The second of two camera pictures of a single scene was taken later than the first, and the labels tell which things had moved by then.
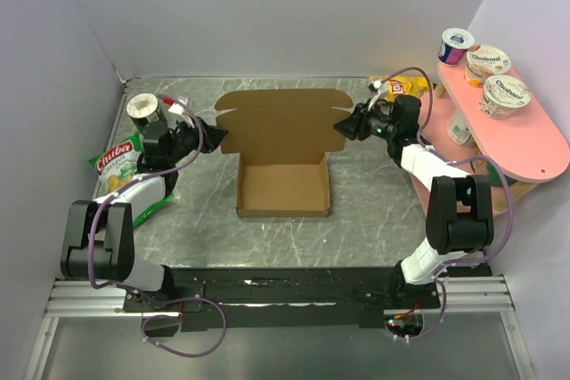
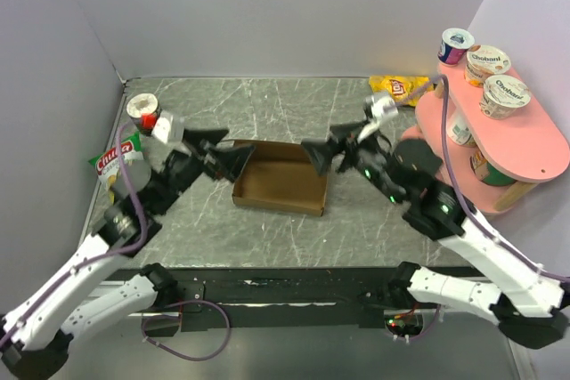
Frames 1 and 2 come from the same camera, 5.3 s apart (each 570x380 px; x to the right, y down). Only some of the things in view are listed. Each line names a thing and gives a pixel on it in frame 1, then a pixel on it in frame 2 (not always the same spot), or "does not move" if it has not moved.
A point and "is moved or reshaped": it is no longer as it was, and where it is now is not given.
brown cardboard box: x=282 y=138 is moved or reshaped
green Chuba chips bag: x=121 y=161 does not move
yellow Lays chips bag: x=402 y=85 does not move
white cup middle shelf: x=460 y=132 does not move
